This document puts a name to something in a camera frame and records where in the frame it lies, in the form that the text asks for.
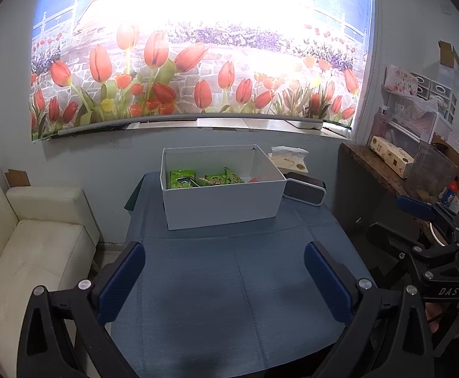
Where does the green seaweed snack bag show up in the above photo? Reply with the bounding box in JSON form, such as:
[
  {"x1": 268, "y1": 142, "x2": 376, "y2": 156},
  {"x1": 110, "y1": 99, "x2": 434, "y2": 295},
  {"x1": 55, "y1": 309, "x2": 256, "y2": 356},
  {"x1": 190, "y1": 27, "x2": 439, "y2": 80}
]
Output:
[
  {"x1": 204, "y1": 174, "x2": 229, "y2": 186},
  {"x1": 224, "y1": 167, "x2": 244, "y2": 184},
  {"x1": 169, "y1": 170, "x2": 198, "y2": 189}
]

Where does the beige patterned carton box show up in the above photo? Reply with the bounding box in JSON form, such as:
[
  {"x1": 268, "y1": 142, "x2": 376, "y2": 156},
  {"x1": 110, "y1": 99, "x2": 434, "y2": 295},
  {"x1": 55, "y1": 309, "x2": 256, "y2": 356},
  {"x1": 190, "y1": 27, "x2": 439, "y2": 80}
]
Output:
[{"x1": 369, "y1": 136, "x2": 414, "y2": 179}]

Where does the pink bottle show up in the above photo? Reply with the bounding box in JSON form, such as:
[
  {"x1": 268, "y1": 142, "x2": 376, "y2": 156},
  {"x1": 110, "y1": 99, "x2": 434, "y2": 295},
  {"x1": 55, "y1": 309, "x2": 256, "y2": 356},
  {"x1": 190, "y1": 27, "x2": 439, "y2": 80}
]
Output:
[{"x1": 370, "y1": 105, "x2": 388, "y2": 139}]

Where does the blue tablecloth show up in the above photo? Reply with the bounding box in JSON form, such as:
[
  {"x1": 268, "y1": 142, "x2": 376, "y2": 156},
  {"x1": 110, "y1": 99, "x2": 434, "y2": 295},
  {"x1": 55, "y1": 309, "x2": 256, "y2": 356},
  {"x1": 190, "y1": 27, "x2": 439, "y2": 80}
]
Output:
[{"x1": 112, "y1": 172, "x2": 369, "y2": 377}]

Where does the green seaweed snack bag front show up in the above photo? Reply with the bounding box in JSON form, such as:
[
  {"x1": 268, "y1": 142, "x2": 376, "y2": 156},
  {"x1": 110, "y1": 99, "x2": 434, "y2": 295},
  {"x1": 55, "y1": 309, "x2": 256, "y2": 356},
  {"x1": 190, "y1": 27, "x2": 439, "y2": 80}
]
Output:
[{"x1": 169, "y1": 170, "x2": 198, "y2": 189}]

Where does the tissue box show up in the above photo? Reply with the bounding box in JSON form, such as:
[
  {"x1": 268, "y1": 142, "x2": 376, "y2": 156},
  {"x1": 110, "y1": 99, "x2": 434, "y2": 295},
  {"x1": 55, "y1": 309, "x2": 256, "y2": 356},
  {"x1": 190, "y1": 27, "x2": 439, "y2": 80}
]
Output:
[{"x1": 268, "y1": 146, "x2": 309, "y2": 174}]

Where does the tulip flower window blind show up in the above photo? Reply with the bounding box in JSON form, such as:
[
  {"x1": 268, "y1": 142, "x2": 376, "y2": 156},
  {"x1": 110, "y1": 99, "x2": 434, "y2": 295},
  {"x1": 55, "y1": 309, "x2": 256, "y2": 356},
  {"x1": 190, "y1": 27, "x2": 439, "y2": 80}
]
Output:
[{"x1": 29, "y1": 0, "x2": 373, "y2": 140}]

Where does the black grey bluetooth speaker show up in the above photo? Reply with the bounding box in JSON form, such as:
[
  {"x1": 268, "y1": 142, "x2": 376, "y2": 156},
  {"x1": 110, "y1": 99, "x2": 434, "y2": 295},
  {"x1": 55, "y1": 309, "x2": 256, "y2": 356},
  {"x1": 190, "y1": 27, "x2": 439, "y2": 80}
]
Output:
[{"x1": 283, "y1": 172, "x2": 327, "y2": 207}]

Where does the clear plastic container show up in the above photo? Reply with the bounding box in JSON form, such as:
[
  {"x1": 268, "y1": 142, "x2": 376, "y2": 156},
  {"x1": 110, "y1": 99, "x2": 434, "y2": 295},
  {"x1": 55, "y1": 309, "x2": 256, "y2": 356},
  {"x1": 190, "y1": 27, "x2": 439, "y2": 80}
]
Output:
[{"x1": 405, "y1": 141, "x2": 457, "y2": 204}]

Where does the white storage box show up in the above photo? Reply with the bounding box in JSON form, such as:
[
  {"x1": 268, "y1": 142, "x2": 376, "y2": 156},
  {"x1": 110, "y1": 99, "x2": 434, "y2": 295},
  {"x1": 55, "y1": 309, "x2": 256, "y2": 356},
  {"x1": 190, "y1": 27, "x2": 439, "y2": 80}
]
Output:
[{"x1": 160, "y1": 144, "x2": 286, "y2": 230}]

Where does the wooden side shelf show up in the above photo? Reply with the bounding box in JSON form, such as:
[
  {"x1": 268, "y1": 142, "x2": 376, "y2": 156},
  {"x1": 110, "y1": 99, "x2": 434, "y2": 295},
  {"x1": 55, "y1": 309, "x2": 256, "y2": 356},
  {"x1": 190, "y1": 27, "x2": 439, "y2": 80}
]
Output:
[{"x1": 332, "y1": 142, "x2": 424, "y2": 230}]

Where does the clear drawer organizer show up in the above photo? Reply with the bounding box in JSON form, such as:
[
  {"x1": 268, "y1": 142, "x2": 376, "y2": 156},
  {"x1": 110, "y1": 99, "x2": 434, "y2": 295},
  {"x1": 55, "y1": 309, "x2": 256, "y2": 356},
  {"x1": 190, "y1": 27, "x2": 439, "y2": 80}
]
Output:
[{"x1": 382, "y1": 72, "x2": 456, "y2": 143}]

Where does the cream leather sofa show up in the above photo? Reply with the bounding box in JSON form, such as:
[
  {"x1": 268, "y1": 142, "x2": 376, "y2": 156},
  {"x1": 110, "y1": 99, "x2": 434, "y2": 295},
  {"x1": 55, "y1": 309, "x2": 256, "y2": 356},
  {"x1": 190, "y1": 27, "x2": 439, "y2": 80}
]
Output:
[{"x1": 0, "y1": 185, "x2": 101, "y2": 377}]

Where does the floral tissue pack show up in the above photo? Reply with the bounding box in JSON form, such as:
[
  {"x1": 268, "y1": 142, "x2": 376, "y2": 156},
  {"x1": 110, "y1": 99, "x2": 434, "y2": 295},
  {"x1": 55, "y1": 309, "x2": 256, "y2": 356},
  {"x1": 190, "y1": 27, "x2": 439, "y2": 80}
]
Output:
[{"x1": 384, "y1": 65, "x2": 418, "y2": 96}]

